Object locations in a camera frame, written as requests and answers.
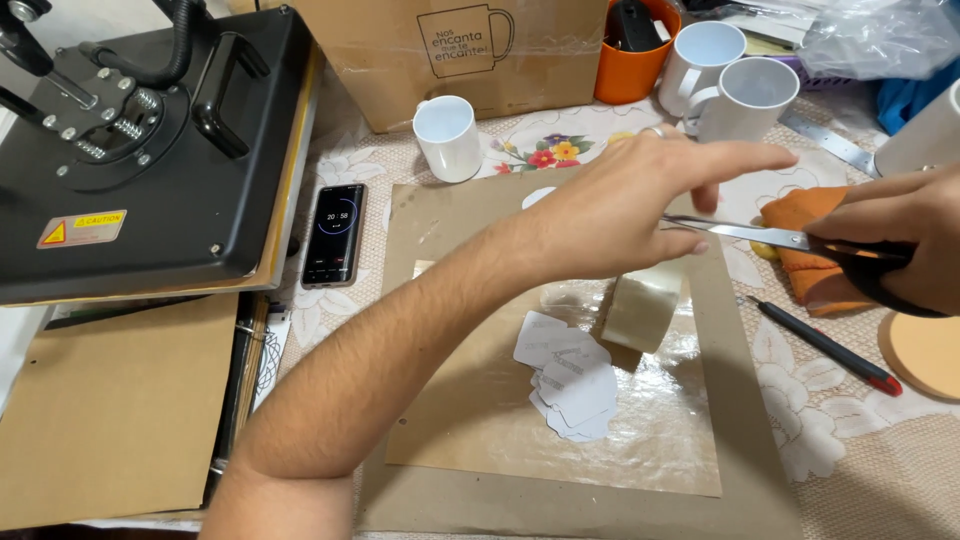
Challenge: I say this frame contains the person's right hand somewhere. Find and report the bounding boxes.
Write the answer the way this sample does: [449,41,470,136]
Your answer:
[802,163,960,318]

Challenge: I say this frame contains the person's left hand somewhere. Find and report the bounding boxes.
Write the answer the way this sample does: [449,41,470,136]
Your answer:
[534,126,800,285]

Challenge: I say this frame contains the black handled metal scissors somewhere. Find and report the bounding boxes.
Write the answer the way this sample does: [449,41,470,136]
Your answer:
[660,213,954,320]

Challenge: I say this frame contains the clear packing tape roll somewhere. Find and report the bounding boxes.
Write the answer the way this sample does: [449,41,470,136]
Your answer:
[600,257,688,355]

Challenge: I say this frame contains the orange cloth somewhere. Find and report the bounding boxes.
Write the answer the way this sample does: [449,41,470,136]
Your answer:
[759,186,901,316]

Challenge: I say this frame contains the metal ruler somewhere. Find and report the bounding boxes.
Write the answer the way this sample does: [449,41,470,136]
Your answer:
[778,108,880,179]

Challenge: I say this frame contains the white ceramic mug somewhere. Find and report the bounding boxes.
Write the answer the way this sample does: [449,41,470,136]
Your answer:
[412,95,483,184]
[873,78,960,179]
[682,57,801,145]
[658,21,748,119]

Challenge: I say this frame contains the black red craft knife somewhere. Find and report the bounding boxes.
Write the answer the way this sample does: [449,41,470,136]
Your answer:
[746,294,904,398]

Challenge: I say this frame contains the blue cloth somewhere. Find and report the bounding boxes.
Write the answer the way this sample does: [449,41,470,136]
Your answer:
[876,75,960,136]

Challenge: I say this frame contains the purple plastic basket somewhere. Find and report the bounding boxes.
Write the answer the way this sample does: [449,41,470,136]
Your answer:
[772,54,858,93]

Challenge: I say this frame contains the round wooden coaster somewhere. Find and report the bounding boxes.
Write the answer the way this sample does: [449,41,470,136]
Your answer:
[877,311,960,402]

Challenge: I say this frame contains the clear plastic bag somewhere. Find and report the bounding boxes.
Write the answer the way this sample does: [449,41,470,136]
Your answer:
[795,0,960,82]

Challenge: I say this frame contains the stack of papers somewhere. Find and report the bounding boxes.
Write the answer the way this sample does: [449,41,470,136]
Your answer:
[738,11,807,60]

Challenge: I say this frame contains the floral lace tablecloth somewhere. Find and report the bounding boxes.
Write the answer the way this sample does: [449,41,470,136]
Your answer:
[255,90,960,540]

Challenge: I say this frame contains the orange plastic cup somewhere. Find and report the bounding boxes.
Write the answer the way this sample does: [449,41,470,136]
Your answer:
[594,0,683,106]

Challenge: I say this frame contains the black tool in cup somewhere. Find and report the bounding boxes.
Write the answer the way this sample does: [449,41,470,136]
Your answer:
[604,0,673,54]

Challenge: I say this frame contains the pile of white paper cutouts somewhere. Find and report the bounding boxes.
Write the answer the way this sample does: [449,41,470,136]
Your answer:
[513,310,621,444]

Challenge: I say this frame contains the glossy brown paper sheet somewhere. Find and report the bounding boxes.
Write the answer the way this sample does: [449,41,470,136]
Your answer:
[384,258,723,498]

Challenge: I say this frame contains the brown cardboard box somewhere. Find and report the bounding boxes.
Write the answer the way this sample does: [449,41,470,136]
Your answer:
[288,0,610,135]

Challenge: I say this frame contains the black smartphone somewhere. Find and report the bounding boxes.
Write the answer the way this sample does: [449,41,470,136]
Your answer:
[300,183,369,290]

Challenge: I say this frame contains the large brown cardboard sheet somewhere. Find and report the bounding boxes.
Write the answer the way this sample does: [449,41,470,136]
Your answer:
[358,166,804,540]

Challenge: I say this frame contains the white patterned paper sheet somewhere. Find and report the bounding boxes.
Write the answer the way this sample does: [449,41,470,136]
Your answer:
[251,303,294,414]

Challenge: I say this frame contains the black heat press machine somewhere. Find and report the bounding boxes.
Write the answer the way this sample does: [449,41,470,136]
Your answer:
[0,0,325,307]

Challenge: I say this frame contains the plain brown cardboard panel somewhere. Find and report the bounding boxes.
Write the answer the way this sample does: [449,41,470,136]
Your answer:
[0,294,240,532]

